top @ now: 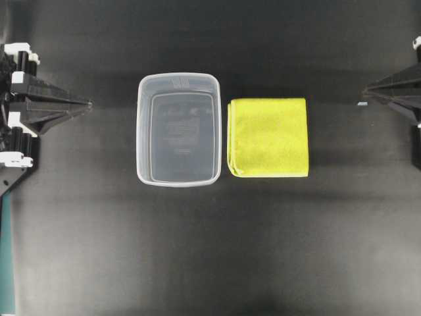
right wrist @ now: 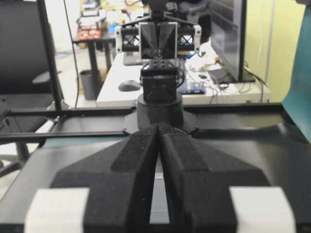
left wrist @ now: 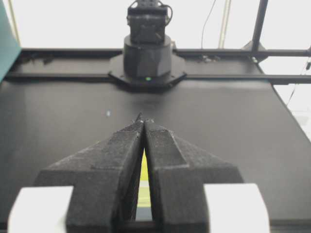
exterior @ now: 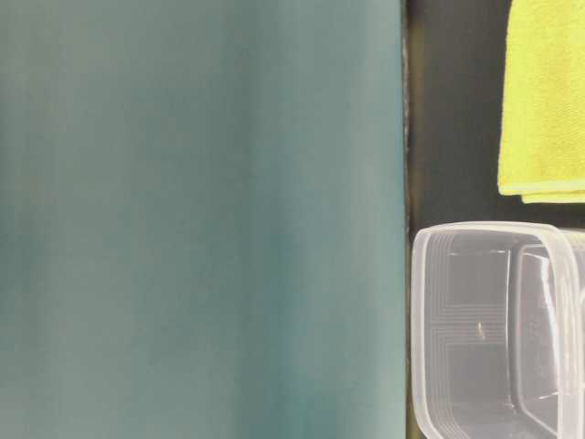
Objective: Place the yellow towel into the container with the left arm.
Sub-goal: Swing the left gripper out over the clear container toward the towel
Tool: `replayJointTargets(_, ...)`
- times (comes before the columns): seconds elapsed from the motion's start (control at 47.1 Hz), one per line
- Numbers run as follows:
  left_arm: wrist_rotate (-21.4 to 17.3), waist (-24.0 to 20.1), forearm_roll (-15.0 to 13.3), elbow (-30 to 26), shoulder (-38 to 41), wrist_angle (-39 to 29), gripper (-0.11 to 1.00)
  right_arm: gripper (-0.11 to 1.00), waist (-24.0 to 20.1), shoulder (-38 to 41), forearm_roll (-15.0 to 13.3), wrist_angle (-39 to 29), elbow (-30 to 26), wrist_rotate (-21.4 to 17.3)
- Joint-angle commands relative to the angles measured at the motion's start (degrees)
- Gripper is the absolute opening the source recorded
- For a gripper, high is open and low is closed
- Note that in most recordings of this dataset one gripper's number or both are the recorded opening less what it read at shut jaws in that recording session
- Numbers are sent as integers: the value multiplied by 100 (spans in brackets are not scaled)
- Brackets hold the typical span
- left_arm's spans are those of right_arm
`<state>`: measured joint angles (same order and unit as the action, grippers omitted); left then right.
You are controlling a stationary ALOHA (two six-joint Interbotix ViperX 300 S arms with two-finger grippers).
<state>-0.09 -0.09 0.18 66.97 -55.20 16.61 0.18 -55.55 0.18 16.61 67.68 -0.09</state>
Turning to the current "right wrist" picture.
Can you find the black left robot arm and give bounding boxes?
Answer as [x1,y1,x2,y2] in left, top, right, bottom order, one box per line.
[23,0,201,233]

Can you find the white desk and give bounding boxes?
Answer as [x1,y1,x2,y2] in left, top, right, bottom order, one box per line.
[96,53,272,108]

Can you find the black computer monitor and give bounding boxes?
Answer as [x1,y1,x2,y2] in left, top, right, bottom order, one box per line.
[209,0,255,83]

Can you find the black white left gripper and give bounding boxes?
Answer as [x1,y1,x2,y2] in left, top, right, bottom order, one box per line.
[115,0,202,59]

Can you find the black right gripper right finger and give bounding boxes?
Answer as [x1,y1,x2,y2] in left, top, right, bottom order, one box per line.
[159,123,296,233]

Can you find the black background table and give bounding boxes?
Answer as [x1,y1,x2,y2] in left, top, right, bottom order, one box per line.
[71,33,116,74]

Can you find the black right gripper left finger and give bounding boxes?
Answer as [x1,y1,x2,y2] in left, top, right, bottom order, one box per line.
[24,125,159,233]

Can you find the teal cloth backdrop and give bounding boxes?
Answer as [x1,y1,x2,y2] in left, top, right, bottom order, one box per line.
[282,0,311,137]

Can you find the blue white device box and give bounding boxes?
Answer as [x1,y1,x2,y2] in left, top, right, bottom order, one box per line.
[177,82,206,95]

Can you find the red white box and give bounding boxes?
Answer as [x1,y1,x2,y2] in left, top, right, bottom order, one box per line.
[77,29,102,40]

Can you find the dark grey trash bin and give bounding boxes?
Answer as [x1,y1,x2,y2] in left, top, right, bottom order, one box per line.
[80,70,101,100]

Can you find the black computer mouse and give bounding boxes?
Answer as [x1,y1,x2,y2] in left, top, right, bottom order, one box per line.
[118,80,141,92]

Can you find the black hanging cable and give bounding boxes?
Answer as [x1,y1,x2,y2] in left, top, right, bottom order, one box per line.
[62,0,80,109]

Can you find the black office chair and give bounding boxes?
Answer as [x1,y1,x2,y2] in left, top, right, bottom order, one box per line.
[0,0,64,180]

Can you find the black aluminium frame post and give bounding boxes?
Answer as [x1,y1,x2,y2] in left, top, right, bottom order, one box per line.
[36,0,63,113]

